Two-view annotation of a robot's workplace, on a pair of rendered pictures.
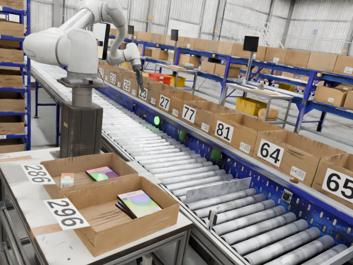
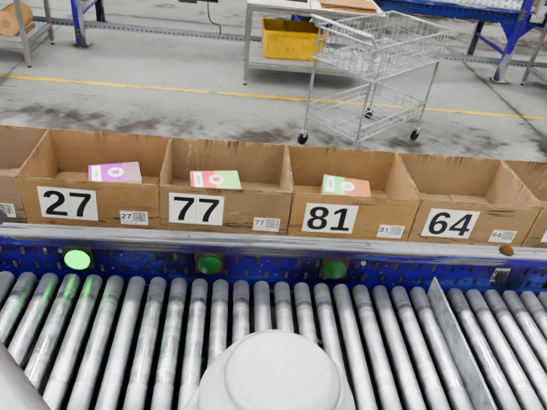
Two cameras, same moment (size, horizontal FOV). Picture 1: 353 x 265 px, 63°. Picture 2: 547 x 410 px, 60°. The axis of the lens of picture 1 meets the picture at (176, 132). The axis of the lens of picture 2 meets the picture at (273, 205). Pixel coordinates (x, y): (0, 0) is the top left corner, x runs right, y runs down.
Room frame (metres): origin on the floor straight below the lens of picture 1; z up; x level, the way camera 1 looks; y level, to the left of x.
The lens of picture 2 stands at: (1.45, 0.80, 1.83)
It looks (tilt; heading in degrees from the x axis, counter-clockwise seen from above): 36 degrees down; 299
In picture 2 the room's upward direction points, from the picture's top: 7 degrees clockwise
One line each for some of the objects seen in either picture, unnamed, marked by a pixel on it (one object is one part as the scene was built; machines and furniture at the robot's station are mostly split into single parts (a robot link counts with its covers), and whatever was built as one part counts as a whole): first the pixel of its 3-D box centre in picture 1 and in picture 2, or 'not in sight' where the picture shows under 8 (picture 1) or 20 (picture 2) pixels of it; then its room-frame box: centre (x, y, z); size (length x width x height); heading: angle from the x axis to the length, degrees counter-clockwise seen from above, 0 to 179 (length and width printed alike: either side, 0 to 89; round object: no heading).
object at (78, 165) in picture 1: (89, 176); not in sight; (1.25, 0.38, 0.80); 0.38 x 0.28 x 0.10; 131
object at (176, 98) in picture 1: (182, 104); (102, 177); (2.53, -0.01, 0.96); 0.39 x 0.29 x 0.17; 36
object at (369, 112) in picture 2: not in sight; (370, 84); (2.64, -2.64, 0.52); 1.07 x 0.56 x 1.03; 77
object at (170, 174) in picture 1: (187, 173); (354, 351); (1.63, -0.11, 0.72); 0.52 x 0.05 x 0.05; 126
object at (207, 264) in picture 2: (182, 135); (209, 266); (2.11, -0.04, 0.81); 0.07 x 0.01 x 0.07; 36
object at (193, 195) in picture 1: (220, 190); (456, 345); (1.39, -0.28, 0.76); 0.46 x 0.01 x 0.09; 126
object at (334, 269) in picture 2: (215, 154); (334, 271); (1.80, -0.28, 0.81); 0.07 x 0.01 x 0.07; 36
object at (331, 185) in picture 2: not in sight; (344, 194); (1.91, -0.53, 0.92); 0.16 x 0.11 x 0.07; 27
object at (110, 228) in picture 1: (122, 209); not in sight; (1.02, 0.17, 0.80); 0.38 x 0.28 x 0.10; 134
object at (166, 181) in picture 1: (194, 177); (376, 351); (1.58, -0.15, 0.72); 0.52 x 0.05 x 0.05; 126
